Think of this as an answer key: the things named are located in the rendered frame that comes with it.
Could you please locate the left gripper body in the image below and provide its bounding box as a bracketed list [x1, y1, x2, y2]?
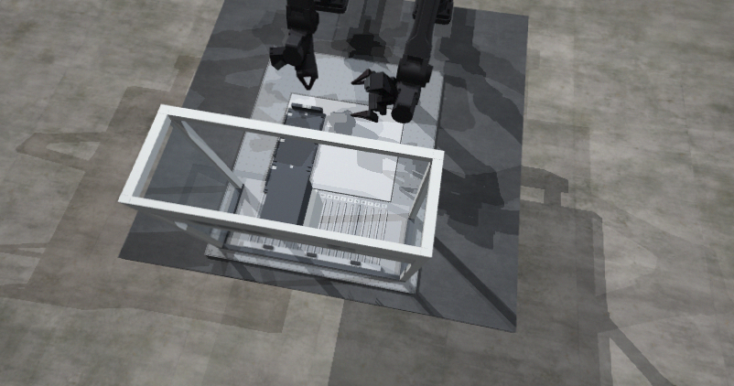
[368, 82, 398, 121]

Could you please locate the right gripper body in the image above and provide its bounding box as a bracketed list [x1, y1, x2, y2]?
[296, 49, 318, 80]

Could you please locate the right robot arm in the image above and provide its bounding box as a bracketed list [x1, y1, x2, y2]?
[269, 0, 346, 70]

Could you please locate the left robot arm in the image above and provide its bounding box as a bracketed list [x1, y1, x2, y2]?
[364, 0, 453, 123]

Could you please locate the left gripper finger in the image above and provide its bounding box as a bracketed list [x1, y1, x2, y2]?
[351, 69, 372, 85]
[351, 111, 378, 123]

